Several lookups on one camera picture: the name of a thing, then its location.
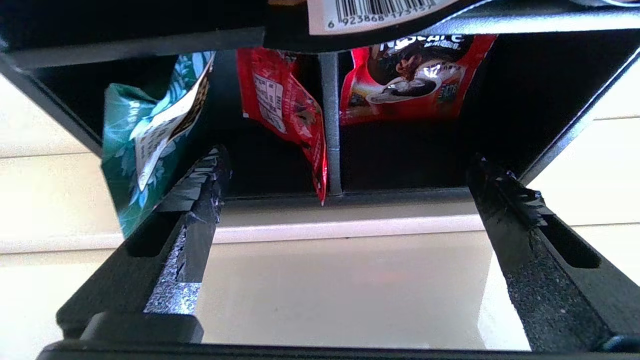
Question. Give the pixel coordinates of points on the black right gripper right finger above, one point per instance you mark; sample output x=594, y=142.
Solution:
x=550, y=285

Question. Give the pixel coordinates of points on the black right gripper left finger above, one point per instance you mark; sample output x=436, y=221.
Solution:
x=150, y=270

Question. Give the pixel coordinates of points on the white flat packet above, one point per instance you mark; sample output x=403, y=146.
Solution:
x=370, y=12

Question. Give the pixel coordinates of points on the black organizer box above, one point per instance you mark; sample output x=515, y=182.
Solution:
x=410, y=160

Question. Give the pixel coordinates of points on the teal green tea packet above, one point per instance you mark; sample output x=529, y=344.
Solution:
x=130, y=125

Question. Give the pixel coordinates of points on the dark red snack packet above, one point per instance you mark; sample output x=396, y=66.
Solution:
x=415, y=80

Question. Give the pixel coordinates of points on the red green snack packet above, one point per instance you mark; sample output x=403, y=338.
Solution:
x=280, y=105

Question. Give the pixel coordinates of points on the cream ribbed drawer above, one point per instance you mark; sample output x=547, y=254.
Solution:
x=350, y=290

